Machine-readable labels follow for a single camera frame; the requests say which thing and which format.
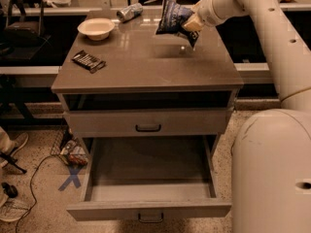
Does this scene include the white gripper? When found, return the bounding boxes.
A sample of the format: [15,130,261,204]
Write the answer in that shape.
[182,0,226,32]

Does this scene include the blue chip bag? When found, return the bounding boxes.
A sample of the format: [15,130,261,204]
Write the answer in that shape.
[155,0,199,47]

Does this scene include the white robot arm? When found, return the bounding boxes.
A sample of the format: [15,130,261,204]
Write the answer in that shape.
[184,0,311,233]

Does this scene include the grey drawer cabinet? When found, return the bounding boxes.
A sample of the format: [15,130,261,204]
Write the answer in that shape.
[52,10,243,150]

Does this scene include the closed grey drawer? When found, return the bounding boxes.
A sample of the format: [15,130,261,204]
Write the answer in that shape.
[64,108,233,138]

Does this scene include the open grey drawer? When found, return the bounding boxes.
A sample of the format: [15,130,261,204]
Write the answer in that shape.
[67,136,231,223]

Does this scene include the silver soda can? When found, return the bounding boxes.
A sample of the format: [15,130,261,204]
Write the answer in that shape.
[117,3,143,22]

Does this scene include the white bowl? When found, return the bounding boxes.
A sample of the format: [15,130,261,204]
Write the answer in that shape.
[78,18,115,41]

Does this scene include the black snack bar packet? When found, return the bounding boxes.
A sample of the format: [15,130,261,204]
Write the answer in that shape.
[72,50,106,74]

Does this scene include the black chair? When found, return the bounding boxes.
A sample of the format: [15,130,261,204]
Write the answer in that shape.
[0,0,49,61]

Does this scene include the blue tape cross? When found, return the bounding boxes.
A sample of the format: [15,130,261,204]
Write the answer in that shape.
[58,166,82,191]

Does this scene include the grey sneaker upper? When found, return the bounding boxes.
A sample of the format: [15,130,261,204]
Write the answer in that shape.
[0,131,29,156]

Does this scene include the white sneaker lower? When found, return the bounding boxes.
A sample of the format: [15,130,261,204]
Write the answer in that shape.
[0,198,30,222]

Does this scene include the wire basket with snacks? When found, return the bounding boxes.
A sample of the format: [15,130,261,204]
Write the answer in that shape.
[51,126,88,166]

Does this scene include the black floor cable left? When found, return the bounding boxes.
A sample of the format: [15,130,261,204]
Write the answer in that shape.
[15,154,59,233]

